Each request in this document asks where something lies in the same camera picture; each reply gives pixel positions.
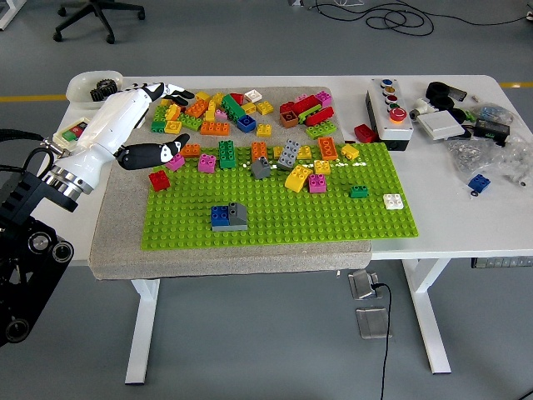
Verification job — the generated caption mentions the clear bag metal parts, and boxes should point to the clear bag metal parts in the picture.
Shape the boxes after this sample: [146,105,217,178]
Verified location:
[497,132,533,191]

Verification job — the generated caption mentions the white plastic bowl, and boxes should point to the white plastic bowl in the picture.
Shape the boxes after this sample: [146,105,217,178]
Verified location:
[65,69,125,110]

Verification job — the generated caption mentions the white two-by-two brick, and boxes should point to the white two-by-two brick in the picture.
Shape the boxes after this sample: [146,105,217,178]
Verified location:
[382,192,405,211]

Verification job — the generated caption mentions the pink two-by-two brick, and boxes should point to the pink two-by-two brick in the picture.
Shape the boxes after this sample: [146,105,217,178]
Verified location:
[197,152,217,174]

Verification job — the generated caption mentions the black power adapter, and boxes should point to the black power adapter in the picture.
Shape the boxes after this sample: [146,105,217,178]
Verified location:
[473,118,511,148]

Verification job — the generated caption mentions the white table leg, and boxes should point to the white table leg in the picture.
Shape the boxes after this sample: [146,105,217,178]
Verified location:
[124,278,162,385]
[401,257,453,375]

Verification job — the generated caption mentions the grey slope brick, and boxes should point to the grey slope brick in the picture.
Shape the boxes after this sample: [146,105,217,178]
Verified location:
[227,202,249,227]
[250,157,271,180]

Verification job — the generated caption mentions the black office chair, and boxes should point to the black office chair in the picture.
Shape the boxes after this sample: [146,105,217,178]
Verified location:
[52,0,147,45]

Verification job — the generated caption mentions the lime green flat plate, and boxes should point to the lime green flat plate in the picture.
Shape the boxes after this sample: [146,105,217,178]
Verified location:
[297,104,324,122]

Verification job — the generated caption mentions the red two-by-four brick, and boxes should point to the red two-by-four brick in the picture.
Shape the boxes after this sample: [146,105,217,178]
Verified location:
[291,94,322,116]
[303,107,336,127]

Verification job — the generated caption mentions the metal floor socket box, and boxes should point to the metal floor socket box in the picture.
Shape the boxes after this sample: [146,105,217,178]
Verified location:
[348,269,381,301]
[355,307,392,341]

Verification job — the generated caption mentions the dark green two-by-four brick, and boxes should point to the dark green two-by-four brick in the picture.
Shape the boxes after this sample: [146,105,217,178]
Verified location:
[217,140,237,170]
[220,94,249,123]

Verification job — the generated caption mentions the white pipe connector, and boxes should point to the white pipe connector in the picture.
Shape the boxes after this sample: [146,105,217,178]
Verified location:
[408,97,438,123]

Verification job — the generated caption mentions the table height control panel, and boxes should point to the table height control panel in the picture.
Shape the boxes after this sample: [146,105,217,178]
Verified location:
[471,256,533,269]

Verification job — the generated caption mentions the clear bag of screws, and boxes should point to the clear bag of screws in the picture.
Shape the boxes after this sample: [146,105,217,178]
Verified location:
[445,137,507,184]

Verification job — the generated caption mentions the orange upturned long brick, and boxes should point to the orange upturned long brick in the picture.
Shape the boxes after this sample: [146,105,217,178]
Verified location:
[317,136,339,162]

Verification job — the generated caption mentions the yellow arch brick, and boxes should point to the yellow arch brick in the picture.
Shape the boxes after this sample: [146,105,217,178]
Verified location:
[284,164,313,193]

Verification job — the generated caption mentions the white flat switch plate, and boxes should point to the white flat switch plate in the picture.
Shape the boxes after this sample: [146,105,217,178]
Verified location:
[416,111,466,142]

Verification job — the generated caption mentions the black power cable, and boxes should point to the black power cable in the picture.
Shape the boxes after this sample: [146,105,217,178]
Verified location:
[370,282,394,400]

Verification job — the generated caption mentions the lime green two-by-four brick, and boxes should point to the lime green two-by-four brick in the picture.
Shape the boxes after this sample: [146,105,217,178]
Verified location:
[305,120,338,141]

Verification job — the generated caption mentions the black floor cable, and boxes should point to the black floor cable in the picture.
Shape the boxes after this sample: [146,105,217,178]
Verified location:
[307,0,533,38]

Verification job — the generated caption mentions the clear bag blue parts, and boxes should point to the clear bag blue parts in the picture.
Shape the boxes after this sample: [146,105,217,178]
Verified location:
[468,102,516,126]

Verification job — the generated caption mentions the grey-brown mat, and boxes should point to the grey-brown mat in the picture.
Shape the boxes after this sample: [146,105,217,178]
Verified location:
[88,86,374,281]

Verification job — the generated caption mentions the switch box green red buttons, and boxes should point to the switch box green red buttons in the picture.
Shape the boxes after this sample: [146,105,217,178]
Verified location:
[52,117,92,146]

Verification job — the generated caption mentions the white furniture foot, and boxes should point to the white furniture foot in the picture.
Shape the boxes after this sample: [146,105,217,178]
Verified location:
[0,0,27,31]

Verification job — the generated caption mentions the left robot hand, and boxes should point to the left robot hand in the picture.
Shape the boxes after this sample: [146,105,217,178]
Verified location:
[52,81,196,193]

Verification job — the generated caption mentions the green baseplate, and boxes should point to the green baseplate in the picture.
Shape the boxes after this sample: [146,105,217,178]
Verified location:
[140,141,419,251]

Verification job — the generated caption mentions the push-button control box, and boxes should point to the push-button control box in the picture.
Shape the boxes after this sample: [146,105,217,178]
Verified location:
[365,77,415,152]

